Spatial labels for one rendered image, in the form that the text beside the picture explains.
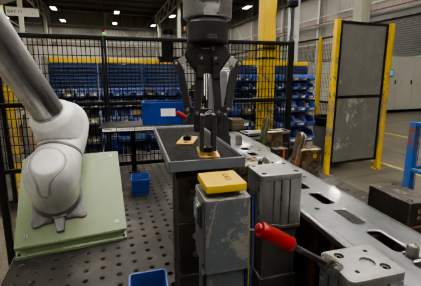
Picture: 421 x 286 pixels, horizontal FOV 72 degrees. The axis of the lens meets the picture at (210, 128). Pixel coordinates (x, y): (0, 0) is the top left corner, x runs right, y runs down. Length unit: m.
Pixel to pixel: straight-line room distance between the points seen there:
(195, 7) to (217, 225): 0.35
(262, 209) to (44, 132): 0.78
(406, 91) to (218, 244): 12.71
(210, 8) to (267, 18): 1.66
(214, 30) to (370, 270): 0.42
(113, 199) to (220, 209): 0.87
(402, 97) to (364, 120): 8.43
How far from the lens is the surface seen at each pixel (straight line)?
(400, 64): 12.67
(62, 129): 1.11
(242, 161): 0.53
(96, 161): 1.34
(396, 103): 12.72
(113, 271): 1.07
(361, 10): 8.77
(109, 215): 1.22
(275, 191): 0.63
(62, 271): 1.13
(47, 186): 1.04
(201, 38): 0.52
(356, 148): 4.52
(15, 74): 0.99
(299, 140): 1.13
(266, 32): 2.15
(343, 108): 4.19
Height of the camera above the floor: 1.31
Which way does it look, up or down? 10 degrees down
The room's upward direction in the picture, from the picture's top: straight up
